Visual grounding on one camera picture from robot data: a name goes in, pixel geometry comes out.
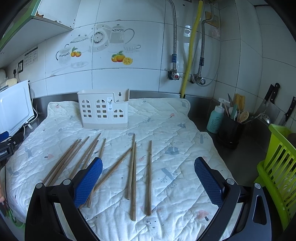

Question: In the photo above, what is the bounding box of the wooden chopstick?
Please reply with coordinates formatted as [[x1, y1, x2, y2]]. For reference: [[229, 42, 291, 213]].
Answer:
[[147, 140, 152, 216], [82, 140, 98, 169], [126, 134, 135, 200], [43, 139, 79, 183], [86, 147, 132, 208], [79, 133, 101, 169], [86, 138, 106, 208], [46, 139, 81, 185], [69, 136, 90, 178], [131, 143, 137, 221]]

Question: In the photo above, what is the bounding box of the person's left hand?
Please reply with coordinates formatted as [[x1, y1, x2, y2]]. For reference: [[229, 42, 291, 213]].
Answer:
[[0, 185, 5, 203]]

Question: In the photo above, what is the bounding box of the white microwave oven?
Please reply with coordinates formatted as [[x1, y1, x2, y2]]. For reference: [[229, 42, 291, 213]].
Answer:
[[0, 80, 35, 137]]

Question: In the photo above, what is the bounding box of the green plastic dish rack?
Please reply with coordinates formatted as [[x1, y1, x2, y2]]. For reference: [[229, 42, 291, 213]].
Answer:
[[255, 124, 295, 230]]

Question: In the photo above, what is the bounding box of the white quilted mat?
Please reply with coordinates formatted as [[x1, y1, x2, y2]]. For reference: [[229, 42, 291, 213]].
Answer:
[[1, 98, 232, 240]]

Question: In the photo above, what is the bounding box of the white plastic utensil holder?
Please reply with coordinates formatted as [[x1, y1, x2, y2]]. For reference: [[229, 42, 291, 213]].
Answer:
[[77, 89, 130, 130]]

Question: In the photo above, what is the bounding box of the black utensil crock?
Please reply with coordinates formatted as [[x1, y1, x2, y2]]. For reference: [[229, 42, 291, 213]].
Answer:
[[216, 115, 250, 151]]

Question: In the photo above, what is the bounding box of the teal spray bottle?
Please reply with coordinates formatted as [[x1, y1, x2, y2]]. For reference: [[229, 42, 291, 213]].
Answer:
[[206, 98, 230, 134]]

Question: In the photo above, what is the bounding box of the wooden spoon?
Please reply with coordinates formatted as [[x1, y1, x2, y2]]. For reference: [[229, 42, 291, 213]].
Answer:
[[239, 111, 249, 123]]

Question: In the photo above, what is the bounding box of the chrome angle valve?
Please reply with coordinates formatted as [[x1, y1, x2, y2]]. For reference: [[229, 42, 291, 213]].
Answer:
[[190, 58, 206, 86]]

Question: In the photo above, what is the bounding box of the black wall socket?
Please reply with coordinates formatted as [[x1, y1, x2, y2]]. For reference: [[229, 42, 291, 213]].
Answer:
[[17, 60, 23, 74]]

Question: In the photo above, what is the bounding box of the wall instruction label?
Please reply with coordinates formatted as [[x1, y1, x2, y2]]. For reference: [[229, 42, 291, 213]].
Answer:
[[23, 46, 39, 67]]

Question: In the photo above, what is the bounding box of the green wall cabinet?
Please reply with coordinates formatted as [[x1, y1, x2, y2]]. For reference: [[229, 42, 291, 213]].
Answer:
[[1, 1, 80, 54]]

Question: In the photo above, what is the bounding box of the black handle cleaver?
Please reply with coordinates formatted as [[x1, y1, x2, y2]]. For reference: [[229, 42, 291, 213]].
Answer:
[[255, 84, 274, 116]]

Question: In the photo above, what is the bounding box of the black handle kitchen knife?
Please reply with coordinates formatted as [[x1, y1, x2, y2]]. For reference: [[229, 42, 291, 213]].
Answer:
[[270, 83, 280, 104]]

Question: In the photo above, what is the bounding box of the red handle water valve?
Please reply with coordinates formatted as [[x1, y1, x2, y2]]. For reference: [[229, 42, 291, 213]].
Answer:
[[164, 53, 181, 81]]

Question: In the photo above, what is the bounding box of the left braided metal hose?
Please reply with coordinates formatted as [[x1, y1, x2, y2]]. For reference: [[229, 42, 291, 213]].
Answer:
[[167, 0, 178, 56]]

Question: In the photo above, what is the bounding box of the braided metal hose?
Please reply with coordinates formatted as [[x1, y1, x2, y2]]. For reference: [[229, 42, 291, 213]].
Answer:
[[167, 0, 178, 56], [198, 18, 216, 75]]

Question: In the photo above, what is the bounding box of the right braided metal hose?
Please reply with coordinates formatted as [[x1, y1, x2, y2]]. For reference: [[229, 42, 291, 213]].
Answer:
[[198, 18, 216, 75]]

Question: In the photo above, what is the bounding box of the yellow gas hose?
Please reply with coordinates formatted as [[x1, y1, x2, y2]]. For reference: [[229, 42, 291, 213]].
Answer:
[[180, 0, 204, 99]]

